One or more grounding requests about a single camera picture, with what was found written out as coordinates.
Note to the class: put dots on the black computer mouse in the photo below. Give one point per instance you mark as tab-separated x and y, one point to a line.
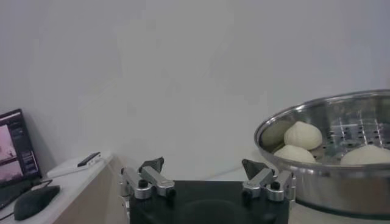
35	202

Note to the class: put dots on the flat white box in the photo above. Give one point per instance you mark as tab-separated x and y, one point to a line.
67	169

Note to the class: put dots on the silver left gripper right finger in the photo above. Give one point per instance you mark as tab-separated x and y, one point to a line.
259	181

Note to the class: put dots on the open black laptop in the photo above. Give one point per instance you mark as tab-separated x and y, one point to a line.
15	146

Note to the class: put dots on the small black white device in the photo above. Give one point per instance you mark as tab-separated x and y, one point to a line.
89	159

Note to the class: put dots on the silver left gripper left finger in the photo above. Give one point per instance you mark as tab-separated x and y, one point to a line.
155	179

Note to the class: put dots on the stainless steel steamer basket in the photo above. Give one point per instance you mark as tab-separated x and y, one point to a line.
335	188

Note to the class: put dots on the white rounded laptop desk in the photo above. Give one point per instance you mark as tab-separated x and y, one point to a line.
82	198

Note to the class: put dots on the white steamed baozi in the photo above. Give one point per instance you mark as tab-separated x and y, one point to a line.
365	156
303	135
294	155

